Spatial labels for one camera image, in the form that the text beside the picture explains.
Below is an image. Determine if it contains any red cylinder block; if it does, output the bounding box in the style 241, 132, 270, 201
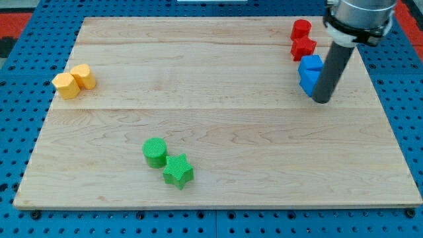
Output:
290, 19, 312, 40

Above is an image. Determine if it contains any blue upper block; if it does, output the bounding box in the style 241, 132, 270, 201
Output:
298, 55, 323, 76

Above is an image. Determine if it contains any green cylinder block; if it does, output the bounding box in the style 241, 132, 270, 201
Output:
142, 138, 167, 169

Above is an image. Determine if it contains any blue lower block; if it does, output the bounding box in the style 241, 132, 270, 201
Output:
299, 70, 321, 97

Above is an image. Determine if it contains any red star block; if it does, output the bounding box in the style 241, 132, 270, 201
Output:
290, 36, 317, 61

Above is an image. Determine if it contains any green star block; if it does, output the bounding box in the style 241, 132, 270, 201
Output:
163, 153, 194, 190

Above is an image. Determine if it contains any yellow rounded block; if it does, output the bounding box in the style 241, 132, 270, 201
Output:
70, 64, 96, 89

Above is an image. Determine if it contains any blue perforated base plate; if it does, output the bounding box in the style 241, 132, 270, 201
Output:
1, 0, 422, 237

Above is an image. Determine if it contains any blue block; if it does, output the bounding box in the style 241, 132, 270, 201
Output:
298, 55, 323, 76
299, 70, 321, 97

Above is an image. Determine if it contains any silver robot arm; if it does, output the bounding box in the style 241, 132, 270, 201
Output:
323, 0, 397, 48

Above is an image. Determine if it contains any wooden board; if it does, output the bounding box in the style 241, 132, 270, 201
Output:
14, 17, 422, 210

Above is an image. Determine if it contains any yellow hexagon block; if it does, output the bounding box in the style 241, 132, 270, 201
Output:
52, 73, 80, 100

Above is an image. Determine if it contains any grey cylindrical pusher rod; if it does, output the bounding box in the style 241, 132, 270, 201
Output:
311, 42, 354, 104

